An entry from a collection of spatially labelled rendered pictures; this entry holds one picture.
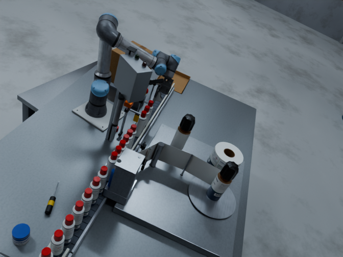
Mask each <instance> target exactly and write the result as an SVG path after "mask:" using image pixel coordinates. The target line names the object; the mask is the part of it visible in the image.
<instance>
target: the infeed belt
mask: <svg viewBox="0 0 343 257"><path fill-rule="evenodd" d="M172 89H173V88H172ZM172 89H171V91H172ZM171 91H170V92H171ZM168 95H169V94H168ZM165 96H166V94H163V93H162V92H161V97H162V99H164V97H165ZM167 97H168V96H167ZM166 99H167V98H166ZM166 99H165V100H166ZM161 102H162V101H155V102H154V104H153V110H152V113H151V115H150V118H149V121H150V119H151V117H152V116H153V114H154V113H155V111H156V110H157V108H158V107H159V105H160V104H161ZM163 103H164V102H163ZM162 105H163V104H162ZM161 107H162V106H161ZM161 107H160V108H161ZM158 111H159V110H158ZM157 113H158V112H157ZM156 115H157V114H156ZM156 115H155V116H156ZM154 118H155V117H154ZM154 118H153V119H154ZM152 121H153V120H152ZM152 121H151V123H152ZM149 126H150V125H149ZM149 126H148V127H149ZM147 129H148V128H147ZM147 129H146V131H147ZM144 134H145V133H144ZM144 134H143V135H144ZM142 137H143V136H142ZM142 137H141V138H142ZM137 139H138V138H137V137H135V139H134V142H133V145H134V144H135V142H136V141H137ZM140 140H141V139H140ZM140 140H139V142H140ZM139 142H138V143H139ZM133 145H132V147H133ZM104 198H105V196H104V195H102V196H100V197H98V198H97V202H96V206H95V207H93V208H90V212H89V216H88V218H87V219H85V220H82V224H81V229H80V230H79V231H78V232H77V233H73V238H72V243H71V244H70V245H69V246H68V247H63V250H66V249H67V248H69V249H70V250H69V252H71V250H72V249H73V247H74V246H75V244H76V242H77V241H78V239H79V237H80V236H81V234H82V233H83V231H84V229H85V228H86V226H87V225H88V223H89V221H90V220H91V218H92V217H93V215H94V214H95V212H96V210H97V209H98V207H99V206H100V204H101V202H102V201H103V199H104Z"/></svg>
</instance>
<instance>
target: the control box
mask: <svg viewBox="0 0 343 257"><path fill-rule="evenodd" d="M134 57H135V55H134V56H131V55H130V54H122V55H120V57H119V62H118V66H117V71H116V75H115V80H114V86H115V87H116V88H117V89H118V91H119V92H120V93H121V94H122V95H123V97H124V98H125V99H126V100H127V101H128V103H132V102H137V101H142V100H143V99H144V97H145V95H146V91H147V88H148V85H149V82H150V79H151V75H152V72H153V71H152V70H151V69H150V68H149V67H148V66H146V67H142V66H141V65H142V63H143V61H142V60H141V59H139V60H136V59H134Z"/></svg>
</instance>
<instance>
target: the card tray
mask: <svg viewBox="0 0 343 257"><path fill-rule="evenodd" d="M164 78H165V77H163V76H162V75H160V76H158V77H157V79H164ZM172 80H174V81H173V83H174V84H175V85H174V87H175V89H174V91H176V92H178V93H180V94H182V92H183V91H184V89H185V87H186V85H187V83H188V82H189V80H190V76H188V75H186V74H183V73H181V72H179V71H177V70H176V72H175V74H174V76H173V78H172ZM173 83H172V85H173Z"/></svg>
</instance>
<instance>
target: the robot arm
mask: <svg viewBox="0 0 343 257"><path fill-rule="evenodd" d="M117 26H118V20H117V18H116V16H115V15H113V14H111V13H104V14H102V15H101V16H100V17H99V21H98V23H97V26H96V33H97V36H98V37H99V38H100V40H99V53H98V60H97V69H96V70H95V71H94V80H93V83H92V85H91V91H90V97H89V102H88V103H87V105H86V107H85V112H86V113H87V114H88V115H89V116H91V117H94V118H101V117H104V116H105V115H106V114H107V107H106V101H107V97H108V92H109V87H110V83H111V71H110V63H111V54H112V48H115V47H116V48H118V49H120V50H121V51H123V52H125V53H126V49H127V48H128V47H129V46H131V47H134V48H136V49H137V53H136V54H139V58H140V59H141V60H142V61H143V62H146V63H147V66H148V67H150V68H152V69H153V70H154V71H155V73H156V74H157V75H162V76H163V77H165V78H164V79H157V80H150V82H149V85H152V84H157V83H159V85H158V87H157V90H156V92H155V95H154V98H153V102H155V101H162V100H163V99H162V97H161V92H162V93H163V94H166V95H168V93H169V91H170V89H171V88H172V87H171V85H172V83H173V81H174V80H172V78H173V76H174V74H175V72H176V70H177V67H178V65H179V63H180V60H181V58H180V57H178V56H176V55H174V54H171V55H170V56H169V55H167V54H165V53H163V52H161V51H160V50H157V49H155V50H154V51H153V53H152V54H150V53H148V52H147V51H145V50H144V49H142V48H141V47H139V46H137V45H136V44H134V43H132V42H131V41H129V40H128V39H126V38H124V37H123V36H122V35H121V33H120V32H118V31H117ZM166 80H167V81H166ZM153 104H154V103H153Z"/></svg>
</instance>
